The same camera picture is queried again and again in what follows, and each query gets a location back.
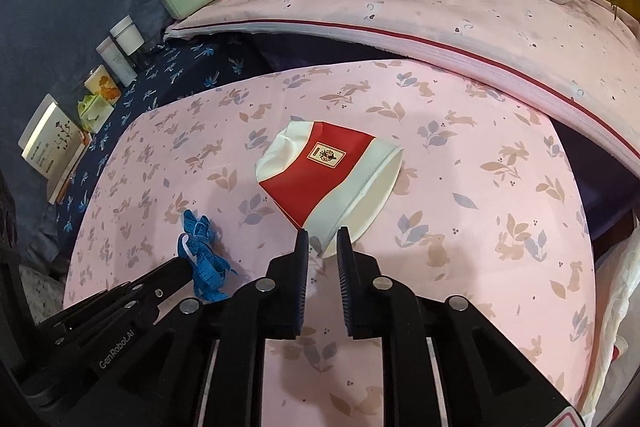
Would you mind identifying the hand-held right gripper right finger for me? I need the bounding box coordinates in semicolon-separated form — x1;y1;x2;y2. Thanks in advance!
336;227;578;427

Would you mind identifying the navy floral cloth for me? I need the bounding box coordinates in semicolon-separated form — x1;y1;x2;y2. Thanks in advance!
47;39;281;238

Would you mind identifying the blue measuring tape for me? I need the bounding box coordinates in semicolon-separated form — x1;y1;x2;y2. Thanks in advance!
177;209;241;303

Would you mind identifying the white book with plant print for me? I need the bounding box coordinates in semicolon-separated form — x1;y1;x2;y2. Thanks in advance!
18;93;93;205

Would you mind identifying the white bottle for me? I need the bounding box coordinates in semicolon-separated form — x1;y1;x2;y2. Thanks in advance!
96;37;138;86

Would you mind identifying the white plastic bag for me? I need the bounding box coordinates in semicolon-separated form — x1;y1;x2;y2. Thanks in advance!
585;227;640;427

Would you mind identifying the pink rabbit print blanket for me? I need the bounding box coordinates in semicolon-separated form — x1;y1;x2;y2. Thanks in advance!
62;59;596;427

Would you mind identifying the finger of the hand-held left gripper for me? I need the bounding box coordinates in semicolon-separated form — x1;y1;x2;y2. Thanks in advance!
47;257;194;348

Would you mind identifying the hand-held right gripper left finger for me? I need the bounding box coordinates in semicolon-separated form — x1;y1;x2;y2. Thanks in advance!
60;229;311;427

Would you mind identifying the red and white pouch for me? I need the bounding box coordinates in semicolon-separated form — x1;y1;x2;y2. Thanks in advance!
255;119;405;259

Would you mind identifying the small floral box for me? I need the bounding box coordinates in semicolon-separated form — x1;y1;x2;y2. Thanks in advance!
83;64;122;102

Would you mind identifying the green yellow packet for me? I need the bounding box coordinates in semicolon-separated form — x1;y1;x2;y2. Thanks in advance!
76;93;115;134

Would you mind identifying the white jar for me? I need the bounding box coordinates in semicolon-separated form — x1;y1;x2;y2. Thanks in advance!
109;14;146;56

